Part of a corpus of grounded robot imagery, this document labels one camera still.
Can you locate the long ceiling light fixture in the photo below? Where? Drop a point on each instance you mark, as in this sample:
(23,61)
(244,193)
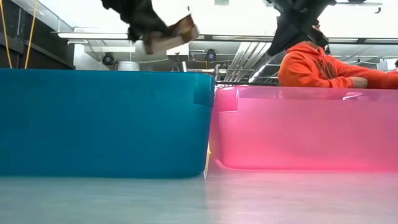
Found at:
(93,35)

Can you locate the white cylinder container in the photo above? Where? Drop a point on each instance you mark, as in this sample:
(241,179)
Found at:
(128,66)

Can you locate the silver slatted metal rack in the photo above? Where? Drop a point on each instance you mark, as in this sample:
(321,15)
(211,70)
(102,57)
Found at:
(245,62)

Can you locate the black round device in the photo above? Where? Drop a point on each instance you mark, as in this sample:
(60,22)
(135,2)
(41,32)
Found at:
(211,55)
(109,59)

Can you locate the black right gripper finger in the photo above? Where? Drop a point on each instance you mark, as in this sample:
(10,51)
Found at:
(289,34)

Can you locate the teal plastic tray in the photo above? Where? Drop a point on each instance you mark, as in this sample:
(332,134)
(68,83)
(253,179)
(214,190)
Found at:
(93,124)

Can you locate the orange spice packet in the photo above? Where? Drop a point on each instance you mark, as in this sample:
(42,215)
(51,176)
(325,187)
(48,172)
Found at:
(168,42)

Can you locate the person's hand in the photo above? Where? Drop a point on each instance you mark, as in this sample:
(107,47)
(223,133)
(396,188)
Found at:
(359,82)

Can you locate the white table mat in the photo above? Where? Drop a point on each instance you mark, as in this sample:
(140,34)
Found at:
(124,202)

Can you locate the person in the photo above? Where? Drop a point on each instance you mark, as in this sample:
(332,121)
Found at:
(311,68)

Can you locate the pink plastic tray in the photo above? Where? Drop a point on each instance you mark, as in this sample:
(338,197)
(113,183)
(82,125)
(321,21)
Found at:
(295,133)

